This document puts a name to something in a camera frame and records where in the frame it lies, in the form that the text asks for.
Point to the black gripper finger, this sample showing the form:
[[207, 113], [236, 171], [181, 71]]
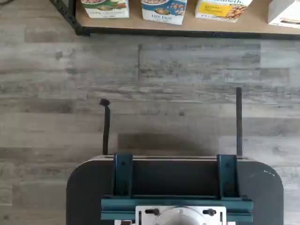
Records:
[[106, 131], [239, 122]]

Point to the blue flax plus oatmeal box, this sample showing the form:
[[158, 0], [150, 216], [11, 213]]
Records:
[[164, 11]]

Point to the black metal shelf rack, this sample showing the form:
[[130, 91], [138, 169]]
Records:
[[187, 32]]

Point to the yellow banana nut granola box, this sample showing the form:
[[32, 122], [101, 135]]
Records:
[[220, 9]]

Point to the white organic pantry box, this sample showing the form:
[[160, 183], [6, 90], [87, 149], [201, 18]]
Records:
[[286, 11]]

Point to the green apple cinnamon oatmeal box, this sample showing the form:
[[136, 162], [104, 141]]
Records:
[[105, 9]]

